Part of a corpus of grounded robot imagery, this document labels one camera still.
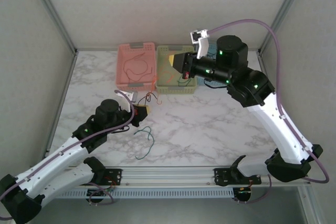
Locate dark red thin wire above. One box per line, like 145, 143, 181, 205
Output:
123, 52, 154, 81

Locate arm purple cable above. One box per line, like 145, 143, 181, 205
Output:
0, 90, 137, 221
208, 19, 330, 204

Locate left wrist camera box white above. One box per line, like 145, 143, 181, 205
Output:
119, 91, 139, 112

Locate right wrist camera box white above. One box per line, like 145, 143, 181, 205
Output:
190, 28, 211, 59

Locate white slotted cable duct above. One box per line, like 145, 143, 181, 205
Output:
52, 187, 236, 199

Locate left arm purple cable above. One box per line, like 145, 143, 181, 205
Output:
0, 90, 137, 221

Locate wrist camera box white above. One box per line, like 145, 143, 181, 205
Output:
119, 91, 139, 112
190, 28, 211, 59

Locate pink plastic basket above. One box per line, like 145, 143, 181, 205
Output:
116, 41, 156, 93

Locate aluminium table edge rail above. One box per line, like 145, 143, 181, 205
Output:
46, 50, 79, 153
258, 50, 280, 104

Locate green plastic basket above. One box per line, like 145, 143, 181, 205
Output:
155, 45, 197, 95

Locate brown thin wire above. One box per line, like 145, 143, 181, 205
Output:
137, 92, 152, 105

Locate blue plastic basket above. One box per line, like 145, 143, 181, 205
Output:
196, 40, 219, 87

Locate aluminium frame post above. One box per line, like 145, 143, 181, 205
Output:
25, 0, 78, 54
258, 0, 312, 54

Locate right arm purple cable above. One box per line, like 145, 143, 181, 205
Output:
208, 19, 330, 204

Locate left arm base power wires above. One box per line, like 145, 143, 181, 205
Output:
104, 176, 118, 191

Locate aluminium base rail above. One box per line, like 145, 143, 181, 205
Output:
47, 165, 312, 188

